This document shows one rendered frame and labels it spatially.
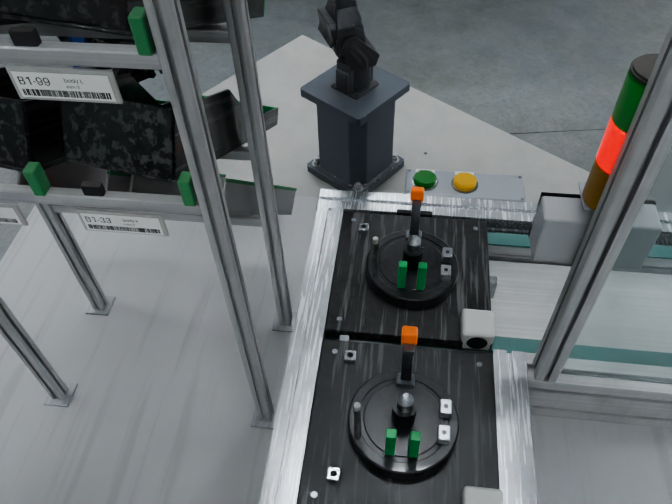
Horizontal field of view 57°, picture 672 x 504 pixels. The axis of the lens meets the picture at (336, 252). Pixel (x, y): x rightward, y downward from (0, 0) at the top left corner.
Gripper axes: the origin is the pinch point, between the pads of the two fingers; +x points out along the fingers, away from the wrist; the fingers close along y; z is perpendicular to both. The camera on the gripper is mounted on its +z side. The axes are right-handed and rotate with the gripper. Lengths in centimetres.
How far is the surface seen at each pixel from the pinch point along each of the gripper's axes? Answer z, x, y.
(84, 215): 9.1, 24.0, 17.6
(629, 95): 13, 1, 64
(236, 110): 3.8, 4.4, 24.0
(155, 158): 10.8, 16.9, 22.9
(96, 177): -14.9, 8.0, -4.6
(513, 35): -183, -209, 27
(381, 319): -27, 13, 42
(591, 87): -176, -176, 70
